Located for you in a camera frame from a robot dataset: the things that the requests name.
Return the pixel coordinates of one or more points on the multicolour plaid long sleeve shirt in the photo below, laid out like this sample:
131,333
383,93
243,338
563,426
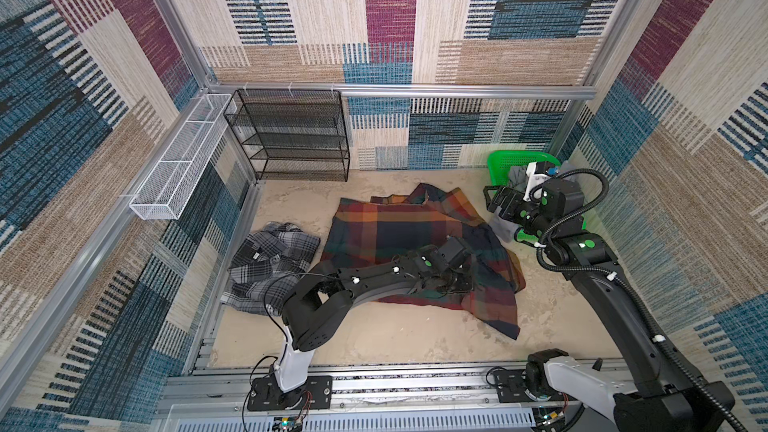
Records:
386,228

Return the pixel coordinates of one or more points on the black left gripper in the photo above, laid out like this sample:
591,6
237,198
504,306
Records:
467,284

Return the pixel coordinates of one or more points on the green plastic basket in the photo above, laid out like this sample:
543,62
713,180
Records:
500,162

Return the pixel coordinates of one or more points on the aluminium mounting rail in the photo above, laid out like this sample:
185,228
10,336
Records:
426,397

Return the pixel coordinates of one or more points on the grey plaid long sleeve shirt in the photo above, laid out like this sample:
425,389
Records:
267,265

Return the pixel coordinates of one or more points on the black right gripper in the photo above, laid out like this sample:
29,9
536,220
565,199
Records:
514,197

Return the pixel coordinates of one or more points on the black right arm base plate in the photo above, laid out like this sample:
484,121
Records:
510,387

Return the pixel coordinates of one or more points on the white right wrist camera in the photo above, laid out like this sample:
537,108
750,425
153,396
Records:
537,173

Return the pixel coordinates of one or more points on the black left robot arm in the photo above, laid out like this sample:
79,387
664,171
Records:
316,306

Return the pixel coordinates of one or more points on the black wire mesh shelf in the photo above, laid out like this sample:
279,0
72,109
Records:
291,134

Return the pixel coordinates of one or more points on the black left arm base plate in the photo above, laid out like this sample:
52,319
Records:
266,395

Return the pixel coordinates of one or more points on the white wire mesh tray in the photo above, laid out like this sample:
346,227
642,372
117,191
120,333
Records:
166,191

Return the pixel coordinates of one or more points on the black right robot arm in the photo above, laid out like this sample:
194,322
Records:
667,393

